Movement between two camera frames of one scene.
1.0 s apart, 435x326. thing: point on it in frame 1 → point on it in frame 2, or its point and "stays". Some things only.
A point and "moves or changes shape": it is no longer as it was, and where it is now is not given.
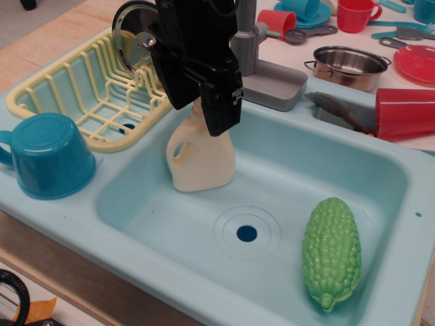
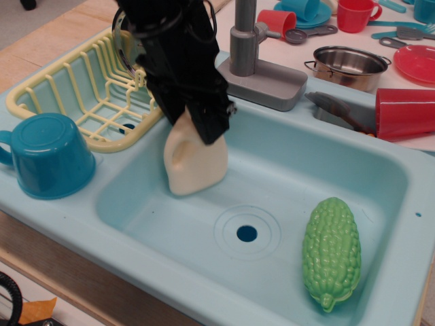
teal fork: x=427 y=28 stays
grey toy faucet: x=266 y=85 stays
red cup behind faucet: x=278 y=21 stays
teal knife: x=392 y=6 stays
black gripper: x=190 y=45 → x=179 y=61
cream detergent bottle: x=206 y=161 moves or changes shape
